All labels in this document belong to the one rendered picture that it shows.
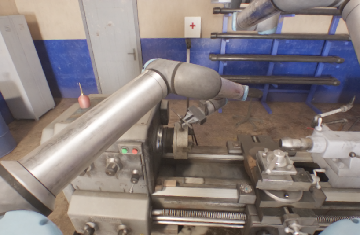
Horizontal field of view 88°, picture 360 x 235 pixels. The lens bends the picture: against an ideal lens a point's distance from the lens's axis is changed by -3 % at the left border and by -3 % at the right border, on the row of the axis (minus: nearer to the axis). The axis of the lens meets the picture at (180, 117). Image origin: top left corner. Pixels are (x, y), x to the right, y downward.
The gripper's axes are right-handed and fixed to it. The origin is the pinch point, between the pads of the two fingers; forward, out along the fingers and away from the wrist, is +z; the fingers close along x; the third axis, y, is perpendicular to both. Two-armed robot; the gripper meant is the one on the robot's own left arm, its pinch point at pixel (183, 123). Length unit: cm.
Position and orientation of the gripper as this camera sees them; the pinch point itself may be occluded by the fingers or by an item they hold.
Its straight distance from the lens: 120.3
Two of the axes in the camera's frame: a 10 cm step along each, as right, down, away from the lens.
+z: -8.1, 4.9, -3.2
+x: -5.8, -6.1, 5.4
